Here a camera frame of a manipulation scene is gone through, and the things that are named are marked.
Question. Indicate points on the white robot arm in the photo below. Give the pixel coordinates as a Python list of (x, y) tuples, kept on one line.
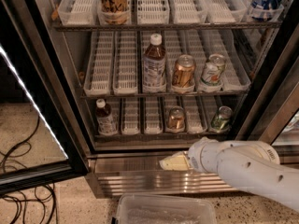
[(250, 166)]

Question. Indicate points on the wire shelf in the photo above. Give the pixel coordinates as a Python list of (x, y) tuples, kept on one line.
[(159, 136), (163, 94), (170, 26)]

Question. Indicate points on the white tray middle far right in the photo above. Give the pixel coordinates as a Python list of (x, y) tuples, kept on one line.
[(234, 77)]

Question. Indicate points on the orange can shelf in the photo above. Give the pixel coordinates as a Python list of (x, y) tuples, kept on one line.
[(183, 71), (176, 119)]

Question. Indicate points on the open glass fridge door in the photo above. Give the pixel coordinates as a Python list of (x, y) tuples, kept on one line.
[(38, 138)]

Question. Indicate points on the orange can middle shelf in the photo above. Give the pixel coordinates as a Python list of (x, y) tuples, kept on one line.
[(183, 71)]

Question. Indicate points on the green can bottom shelf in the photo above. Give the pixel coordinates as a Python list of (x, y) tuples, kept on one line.
[(221, 119)]

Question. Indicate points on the white green can middle shelf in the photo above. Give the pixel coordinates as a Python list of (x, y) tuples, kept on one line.
[(213, 69)]

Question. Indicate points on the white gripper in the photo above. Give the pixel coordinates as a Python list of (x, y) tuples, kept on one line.
[(199, 158)]

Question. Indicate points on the middle wire shelf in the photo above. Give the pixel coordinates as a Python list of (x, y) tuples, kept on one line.
[(163, 94)]

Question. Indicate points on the top wire shelf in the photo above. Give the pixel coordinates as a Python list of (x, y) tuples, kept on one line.
[(170, 26)]

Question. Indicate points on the white tray top far left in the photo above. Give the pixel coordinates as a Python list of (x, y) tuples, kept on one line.
[(78, 12)]

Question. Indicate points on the stainless steel display fridge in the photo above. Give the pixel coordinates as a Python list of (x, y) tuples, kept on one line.
[(119, 167)]

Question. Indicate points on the large tea bottle middle shelf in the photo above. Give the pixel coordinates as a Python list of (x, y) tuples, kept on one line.
[(154, 59)]

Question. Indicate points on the bottom wire shelf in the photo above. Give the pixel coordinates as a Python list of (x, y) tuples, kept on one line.
[(159, 136)]

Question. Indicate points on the clear plastic bin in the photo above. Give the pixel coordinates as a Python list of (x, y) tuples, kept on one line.
[(162, 209)]

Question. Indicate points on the white tray middle far left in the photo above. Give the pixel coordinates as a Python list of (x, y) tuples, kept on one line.
[(98, 75)]

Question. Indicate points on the orange can bottom shelf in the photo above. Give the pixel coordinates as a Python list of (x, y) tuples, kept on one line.
[(176, 119)]

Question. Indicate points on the white tray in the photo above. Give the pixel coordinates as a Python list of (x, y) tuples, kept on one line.
[(153, 121), (188, 11), (234, 77), (152, 12), (130, 116), (98, 75), (125, 64), (78, 12), (194, 116)]

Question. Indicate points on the small tea bottle bottom shelf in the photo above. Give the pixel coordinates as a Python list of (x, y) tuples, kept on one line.
[(106, 123)]

